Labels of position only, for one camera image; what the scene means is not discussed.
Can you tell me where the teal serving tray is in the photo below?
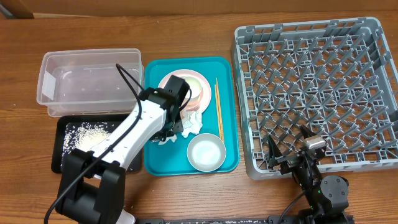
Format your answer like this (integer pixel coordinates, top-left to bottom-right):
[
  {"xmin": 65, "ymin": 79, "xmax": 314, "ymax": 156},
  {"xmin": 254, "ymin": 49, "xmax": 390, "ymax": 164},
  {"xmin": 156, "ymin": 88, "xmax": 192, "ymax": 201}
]
[{"xmin": 144, "ymin": 57, "xmax": 239, "ymax": 176}]

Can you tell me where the left wooden chopstick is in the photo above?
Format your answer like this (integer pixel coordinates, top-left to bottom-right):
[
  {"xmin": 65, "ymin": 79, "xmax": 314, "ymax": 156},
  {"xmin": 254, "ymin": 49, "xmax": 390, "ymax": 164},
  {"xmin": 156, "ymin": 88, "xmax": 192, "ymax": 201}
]
[{"xmin": 214, "ymin": 83, "xmax": 224, "ymax": 141}]

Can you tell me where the small pink plate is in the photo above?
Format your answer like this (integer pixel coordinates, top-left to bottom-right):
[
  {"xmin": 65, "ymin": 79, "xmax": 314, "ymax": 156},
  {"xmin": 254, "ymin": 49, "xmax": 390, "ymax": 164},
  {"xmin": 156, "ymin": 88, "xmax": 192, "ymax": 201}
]
[{"xmin": 183, "ymin": 89, "xmax": 200, "ymax": 110}]

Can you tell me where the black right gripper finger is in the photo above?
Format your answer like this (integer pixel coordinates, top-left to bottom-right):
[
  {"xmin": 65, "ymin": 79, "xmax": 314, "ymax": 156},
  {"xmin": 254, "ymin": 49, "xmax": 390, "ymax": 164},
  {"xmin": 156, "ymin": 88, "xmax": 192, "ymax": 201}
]
[
  {"xmin": 300, "ymin": 125, "xmax": 316, "ymax": 139},
  {"xmin": 267, "ymin": 134, "xmax": 282, "ymax": 168}
]

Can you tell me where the grey bowl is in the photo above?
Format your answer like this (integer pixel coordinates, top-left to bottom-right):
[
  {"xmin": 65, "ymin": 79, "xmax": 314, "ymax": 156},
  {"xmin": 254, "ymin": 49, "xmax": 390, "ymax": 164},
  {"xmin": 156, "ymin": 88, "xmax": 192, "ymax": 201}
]
[{"xmin": 187, "ymin": 133, "xmax": 226, "ymax": 172}]

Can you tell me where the clear plastic bin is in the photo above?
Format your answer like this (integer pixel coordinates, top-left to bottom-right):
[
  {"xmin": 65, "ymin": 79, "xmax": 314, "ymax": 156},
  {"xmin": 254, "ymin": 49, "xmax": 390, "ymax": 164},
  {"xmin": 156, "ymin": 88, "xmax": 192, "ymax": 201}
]
[{"xmin": 36, "ymin": 48, "xmax": 144, "ymax": 117}]

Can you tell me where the large pink plate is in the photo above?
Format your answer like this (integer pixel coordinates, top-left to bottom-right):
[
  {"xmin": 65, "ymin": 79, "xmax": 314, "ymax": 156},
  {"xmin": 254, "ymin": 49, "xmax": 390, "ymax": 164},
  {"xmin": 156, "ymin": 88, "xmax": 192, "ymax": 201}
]
[{"xmin": 158, "ymin": 69, "xmax": 211, "ymax": 113}]

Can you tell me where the grey dishwasher rack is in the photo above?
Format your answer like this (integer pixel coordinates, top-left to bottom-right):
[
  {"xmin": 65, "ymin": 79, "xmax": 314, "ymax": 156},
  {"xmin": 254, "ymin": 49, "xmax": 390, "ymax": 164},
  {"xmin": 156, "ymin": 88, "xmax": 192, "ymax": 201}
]
[{"xmin": 232, "ymin": 17, "xmax": 397, "ymax": 180}]

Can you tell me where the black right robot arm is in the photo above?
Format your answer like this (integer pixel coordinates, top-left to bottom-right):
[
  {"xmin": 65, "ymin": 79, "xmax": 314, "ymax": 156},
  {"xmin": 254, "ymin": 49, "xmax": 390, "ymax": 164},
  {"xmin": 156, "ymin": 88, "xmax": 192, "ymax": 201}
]
[{"xmin": 267, "ymin": 125, "xmax": 354, "ymax": 223}]

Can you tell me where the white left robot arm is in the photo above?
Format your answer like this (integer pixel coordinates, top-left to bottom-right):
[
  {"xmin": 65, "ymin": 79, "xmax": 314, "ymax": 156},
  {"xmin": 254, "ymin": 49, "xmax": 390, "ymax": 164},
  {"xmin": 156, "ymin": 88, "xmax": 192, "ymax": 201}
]
[{"xmin": 44, "ymin": 87, "xmax": 189, "ymax": 223}]

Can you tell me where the black plastic tray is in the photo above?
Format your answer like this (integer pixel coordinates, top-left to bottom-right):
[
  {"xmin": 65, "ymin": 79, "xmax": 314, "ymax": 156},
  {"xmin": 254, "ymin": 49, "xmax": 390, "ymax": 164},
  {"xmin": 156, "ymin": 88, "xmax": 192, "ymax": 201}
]
[{"xmin": 51, "ymin": 114, "xmax": 127, "ymax": 174}]

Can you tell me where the rice pile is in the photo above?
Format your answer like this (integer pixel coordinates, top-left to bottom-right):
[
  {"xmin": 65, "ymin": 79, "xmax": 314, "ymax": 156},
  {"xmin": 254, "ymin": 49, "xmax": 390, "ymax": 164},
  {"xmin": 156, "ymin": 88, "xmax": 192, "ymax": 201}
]
[{"xmin": 62, "ymin": 122, "xmax": 110, "ymax": 156}]

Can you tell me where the cream cup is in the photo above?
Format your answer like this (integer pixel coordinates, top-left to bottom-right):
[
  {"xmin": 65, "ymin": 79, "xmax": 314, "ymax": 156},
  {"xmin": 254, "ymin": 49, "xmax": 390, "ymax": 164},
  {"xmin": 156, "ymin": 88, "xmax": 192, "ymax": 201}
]
[{"xmin": 185, "ymin": 77, "xmax": 203, "ymax": 101}]

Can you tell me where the white napkin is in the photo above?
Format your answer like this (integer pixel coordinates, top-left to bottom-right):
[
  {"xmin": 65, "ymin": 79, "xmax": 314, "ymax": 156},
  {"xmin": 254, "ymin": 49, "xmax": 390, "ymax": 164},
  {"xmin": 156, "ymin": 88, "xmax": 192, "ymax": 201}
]
[
  {"xmin": 181, "ymin": 110, "xmax": 203, "ymax": 138},
  {"xmin": 151, "ymin": 134, "xmax": 177, "ymax": 145}
]

